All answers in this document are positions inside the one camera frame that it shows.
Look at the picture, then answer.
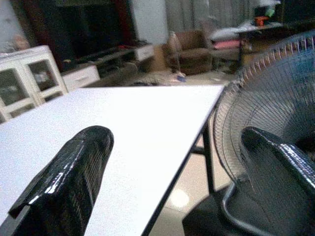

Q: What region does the grey curtain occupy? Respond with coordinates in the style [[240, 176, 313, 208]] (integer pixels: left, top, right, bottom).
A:
[[166, 0, 256, 33]]

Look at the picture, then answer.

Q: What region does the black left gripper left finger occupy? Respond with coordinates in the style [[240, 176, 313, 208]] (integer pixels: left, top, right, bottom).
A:
[[0, 125, 115, 236]]

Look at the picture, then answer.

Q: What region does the white low drawer cabinet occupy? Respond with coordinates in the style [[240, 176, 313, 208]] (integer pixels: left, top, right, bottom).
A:
[[61, 65, 101, 92]]

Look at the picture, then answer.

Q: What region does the dark wooden desk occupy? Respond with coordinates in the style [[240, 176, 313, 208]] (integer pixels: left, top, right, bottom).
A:
[[237, 22, 315, 72]]

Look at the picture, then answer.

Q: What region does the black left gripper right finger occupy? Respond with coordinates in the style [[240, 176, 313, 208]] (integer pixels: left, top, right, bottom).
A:
[[240, 126, 315, 236]]

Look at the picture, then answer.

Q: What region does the low dark TV console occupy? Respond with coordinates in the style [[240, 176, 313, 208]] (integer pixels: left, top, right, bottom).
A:
[[78, 43, 155, 74]]

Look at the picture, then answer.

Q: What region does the white pink bedding stack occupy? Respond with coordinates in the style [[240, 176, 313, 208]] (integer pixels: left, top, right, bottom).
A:
[[211, 26, 244, 50]]

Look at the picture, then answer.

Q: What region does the dark wooden wall unit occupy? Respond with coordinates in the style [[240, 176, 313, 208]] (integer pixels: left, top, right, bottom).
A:
[[22, 0, 138, 72]]

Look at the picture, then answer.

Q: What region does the brown armchair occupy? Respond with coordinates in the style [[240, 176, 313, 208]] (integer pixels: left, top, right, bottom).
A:
[[169, 29, 214, 76]]

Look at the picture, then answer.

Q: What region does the white glass door cabinet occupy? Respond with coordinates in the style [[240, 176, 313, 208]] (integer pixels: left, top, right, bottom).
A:
[[0, 45, 68, 123]]

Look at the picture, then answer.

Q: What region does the orange object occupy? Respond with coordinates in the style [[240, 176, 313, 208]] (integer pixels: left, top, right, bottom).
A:
[[254, 16, 271, 27]]

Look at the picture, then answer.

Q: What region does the black floor fan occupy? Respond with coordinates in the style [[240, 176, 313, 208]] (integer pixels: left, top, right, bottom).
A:
[[182, 30, 315, 236]]

